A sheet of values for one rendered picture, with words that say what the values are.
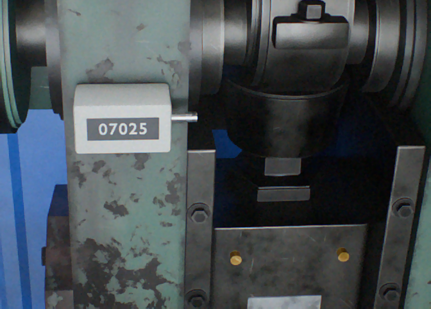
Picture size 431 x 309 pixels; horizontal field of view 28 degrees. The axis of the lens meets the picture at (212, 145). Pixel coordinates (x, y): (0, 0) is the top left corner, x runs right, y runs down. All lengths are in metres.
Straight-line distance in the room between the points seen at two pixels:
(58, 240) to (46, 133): 0.83
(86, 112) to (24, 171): 1.53
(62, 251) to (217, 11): 0.63
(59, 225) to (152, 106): 0.69
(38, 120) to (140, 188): 1.39
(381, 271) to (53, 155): 1.42
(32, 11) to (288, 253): 0.32
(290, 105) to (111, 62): 0.18
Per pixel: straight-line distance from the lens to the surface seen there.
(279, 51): 0.70
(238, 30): 0.74
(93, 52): 0.64
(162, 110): 0.61
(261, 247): 0.79
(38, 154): 2.11
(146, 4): 0.63
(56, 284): 1.25
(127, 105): 0.61
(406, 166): 0.73
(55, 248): 1.27
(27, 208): 2.19
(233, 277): 0.81
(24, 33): 0.74
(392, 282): 0.80
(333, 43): 0.69
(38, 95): 0.91
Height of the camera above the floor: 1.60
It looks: 28 degrees down
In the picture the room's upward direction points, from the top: 2 degrees clockwise
